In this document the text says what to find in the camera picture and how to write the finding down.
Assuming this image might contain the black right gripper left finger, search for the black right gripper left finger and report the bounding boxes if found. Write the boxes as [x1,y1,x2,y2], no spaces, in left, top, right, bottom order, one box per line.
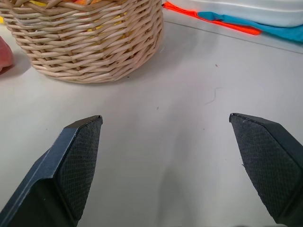
[0,115,103,227]

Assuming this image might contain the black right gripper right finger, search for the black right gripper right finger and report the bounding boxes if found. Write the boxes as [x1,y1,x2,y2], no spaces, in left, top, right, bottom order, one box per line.
[229,113,303,224]

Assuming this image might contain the woven wicker basket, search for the woven wicker basket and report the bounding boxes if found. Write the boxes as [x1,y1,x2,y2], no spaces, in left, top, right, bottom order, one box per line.
[0,0,165,84]

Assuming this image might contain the pink peach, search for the pink peach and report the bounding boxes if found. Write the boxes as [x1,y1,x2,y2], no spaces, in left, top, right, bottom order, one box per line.
[0,35,14,76]

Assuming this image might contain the blue cloth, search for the blue cloth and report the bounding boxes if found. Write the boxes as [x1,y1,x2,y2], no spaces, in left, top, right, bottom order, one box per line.
[197,11,303,44]

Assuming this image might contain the white storage box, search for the white storage box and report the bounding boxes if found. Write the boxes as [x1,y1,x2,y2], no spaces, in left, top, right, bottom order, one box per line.
[165,0,303,28]

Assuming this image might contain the orange fabric strap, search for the orange fabric strap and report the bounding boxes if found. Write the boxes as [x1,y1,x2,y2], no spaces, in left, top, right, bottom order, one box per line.
[162,1,263,36]

